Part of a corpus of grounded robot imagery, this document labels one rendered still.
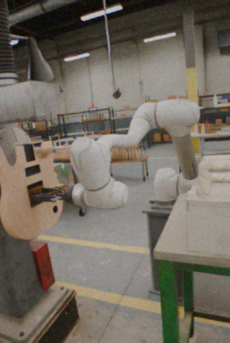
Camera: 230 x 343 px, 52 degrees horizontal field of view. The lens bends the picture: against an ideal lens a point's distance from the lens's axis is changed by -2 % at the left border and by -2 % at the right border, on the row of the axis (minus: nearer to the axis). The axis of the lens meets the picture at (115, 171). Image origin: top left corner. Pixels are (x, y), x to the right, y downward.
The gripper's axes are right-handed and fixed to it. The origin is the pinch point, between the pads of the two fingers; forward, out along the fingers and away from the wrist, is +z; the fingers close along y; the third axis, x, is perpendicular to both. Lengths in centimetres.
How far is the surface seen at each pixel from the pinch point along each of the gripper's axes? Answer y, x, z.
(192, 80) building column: 695, 127, -5
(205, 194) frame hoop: -7, 3, -69
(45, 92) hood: 2.8, 41.0, -10.9
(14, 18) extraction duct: 435, 324, 393
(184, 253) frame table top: -8, -16, -62
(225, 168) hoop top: -7, 10, -74
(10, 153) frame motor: 5.2, 17.8, 17.3
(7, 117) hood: -4.8, 33.3, 4.1
